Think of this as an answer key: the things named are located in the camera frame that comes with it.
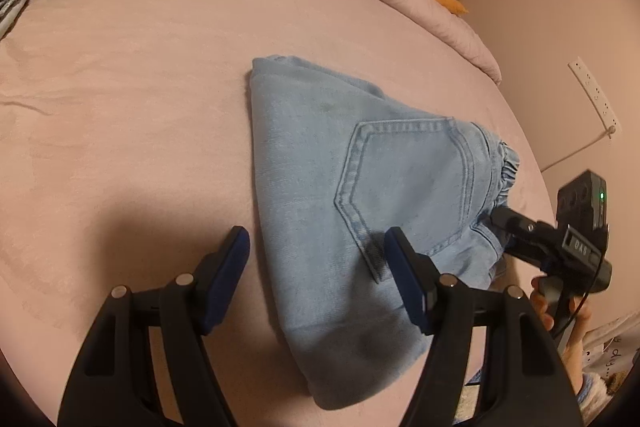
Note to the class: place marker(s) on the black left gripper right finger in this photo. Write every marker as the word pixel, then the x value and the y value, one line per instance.
pixel 490 361

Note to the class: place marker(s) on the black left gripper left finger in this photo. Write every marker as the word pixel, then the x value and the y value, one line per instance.
pixel 112 382

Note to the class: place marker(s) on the light blue denim pants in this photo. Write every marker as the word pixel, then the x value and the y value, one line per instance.
pixel 336 164

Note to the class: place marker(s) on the pink bed sheet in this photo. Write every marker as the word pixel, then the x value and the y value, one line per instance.
pixel 126 152

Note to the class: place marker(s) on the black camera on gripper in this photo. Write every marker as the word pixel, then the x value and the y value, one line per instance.
pixel 583 203

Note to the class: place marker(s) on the white wall power strip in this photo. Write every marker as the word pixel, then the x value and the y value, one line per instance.
pixel 596 96

